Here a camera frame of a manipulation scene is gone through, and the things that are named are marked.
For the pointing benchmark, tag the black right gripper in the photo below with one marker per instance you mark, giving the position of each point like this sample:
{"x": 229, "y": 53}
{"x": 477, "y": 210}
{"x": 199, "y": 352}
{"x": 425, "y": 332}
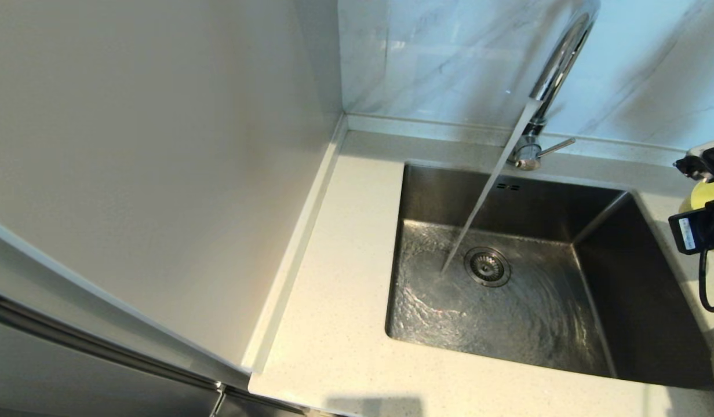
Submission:
{"x": 707, "y": 229}

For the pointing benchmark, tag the yellow plastic bowl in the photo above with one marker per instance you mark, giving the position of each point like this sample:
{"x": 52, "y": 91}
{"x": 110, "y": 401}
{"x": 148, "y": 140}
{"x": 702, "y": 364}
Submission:
{"x": 705, "y": 194}

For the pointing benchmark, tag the chrome gooseneck faucet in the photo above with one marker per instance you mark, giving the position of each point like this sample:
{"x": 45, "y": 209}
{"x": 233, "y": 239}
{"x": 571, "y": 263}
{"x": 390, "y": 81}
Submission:
{"x": 557, "y": 66}

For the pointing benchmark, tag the stainless steel sink basin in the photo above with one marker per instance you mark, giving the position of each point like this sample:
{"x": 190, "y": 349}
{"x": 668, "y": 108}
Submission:
{"x": 635, "y": 278}

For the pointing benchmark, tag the round metal drain strainer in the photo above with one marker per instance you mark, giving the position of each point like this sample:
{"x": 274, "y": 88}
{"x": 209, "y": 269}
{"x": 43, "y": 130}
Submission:
{"x": 488, "y": 266}

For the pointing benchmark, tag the white tall side panel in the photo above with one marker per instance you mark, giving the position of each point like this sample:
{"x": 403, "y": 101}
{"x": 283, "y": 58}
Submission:
{"x": 160, "y": 145}

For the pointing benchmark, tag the grey steel appliance front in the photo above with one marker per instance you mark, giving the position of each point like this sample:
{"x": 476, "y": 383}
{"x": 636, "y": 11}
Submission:
{"x": 73, "y": 376}

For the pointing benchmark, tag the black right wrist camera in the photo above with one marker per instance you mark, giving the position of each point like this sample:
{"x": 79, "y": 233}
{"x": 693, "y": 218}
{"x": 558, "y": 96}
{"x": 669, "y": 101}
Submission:
{"x": 707, "y": 167}

